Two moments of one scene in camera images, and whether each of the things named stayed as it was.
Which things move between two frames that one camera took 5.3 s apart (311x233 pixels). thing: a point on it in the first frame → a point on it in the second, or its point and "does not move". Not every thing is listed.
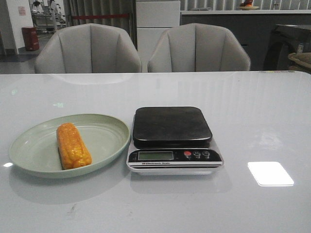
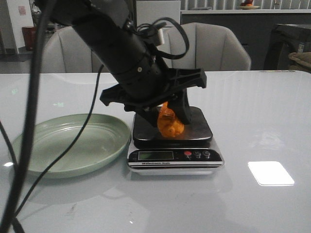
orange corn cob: [73, 153] → [168, 124]
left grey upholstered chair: [88, 48] does not move
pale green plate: [69, 145] does not move
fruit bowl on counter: [247, 5] does not move
